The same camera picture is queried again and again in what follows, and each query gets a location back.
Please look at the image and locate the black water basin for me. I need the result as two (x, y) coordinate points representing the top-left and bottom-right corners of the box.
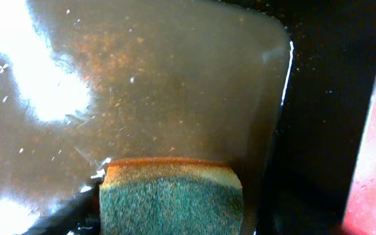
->
(0, 0), (376, 234)

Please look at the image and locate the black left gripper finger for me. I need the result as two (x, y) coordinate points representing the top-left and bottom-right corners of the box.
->
(23, 185), (101, 235)

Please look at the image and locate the green yellow sponge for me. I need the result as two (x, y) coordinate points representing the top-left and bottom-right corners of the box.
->
(99, 157), (244, 234)

